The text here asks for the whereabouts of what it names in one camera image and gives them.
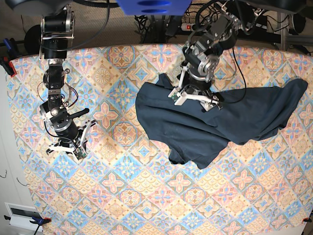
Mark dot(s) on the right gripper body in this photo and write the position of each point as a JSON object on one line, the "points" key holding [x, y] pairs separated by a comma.
{"points": [[64, 126]]}

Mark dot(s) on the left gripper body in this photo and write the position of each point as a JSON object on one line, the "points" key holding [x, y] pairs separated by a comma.
{"points": [[195, 84]]}

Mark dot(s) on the dark navy t-shirt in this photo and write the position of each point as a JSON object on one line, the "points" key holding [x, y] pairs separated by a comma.
{"points": [[197, 136]]}

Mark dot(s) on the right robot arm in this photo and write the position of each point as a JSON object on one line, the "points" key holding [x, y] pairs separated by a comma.
{"points": [[56, 32]]}

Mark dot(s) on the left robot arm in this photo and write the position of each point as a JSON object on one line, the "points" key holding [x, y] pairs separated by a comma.
{"points": [[219, 26]]}

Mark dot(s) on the patterned colourful tablecloth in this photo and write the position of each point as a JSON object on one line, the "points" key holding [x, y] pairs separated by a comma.
{"points": [[126, 185]]}

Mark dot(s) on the red black clamp upper left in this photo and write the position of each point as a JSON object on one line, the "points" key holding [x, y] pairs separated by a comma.
{"points": [[5, 61]]}

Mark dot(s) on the black round stool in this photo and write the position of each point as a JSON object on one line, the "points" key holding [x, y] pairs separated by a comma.
{"points": [[32, 40]]}

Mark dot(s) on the blue clamp lower left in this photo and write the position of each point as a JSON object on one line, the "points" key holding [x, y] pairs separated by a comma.
{"points": [[36, 221]]}

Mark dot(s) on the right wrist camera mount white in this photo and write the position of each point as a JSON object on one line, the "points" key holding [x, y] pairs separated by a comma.
{"points": [[78, 149]]}

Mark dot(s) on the white power strip red switch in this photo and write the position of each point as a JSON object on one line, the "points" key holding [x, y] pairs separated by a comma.
{"points": [[188, 27]]}

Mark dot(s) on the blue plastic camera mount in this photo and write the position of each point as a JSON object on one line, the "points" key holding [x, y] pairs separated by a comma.
{"points": [[154, 7]]}

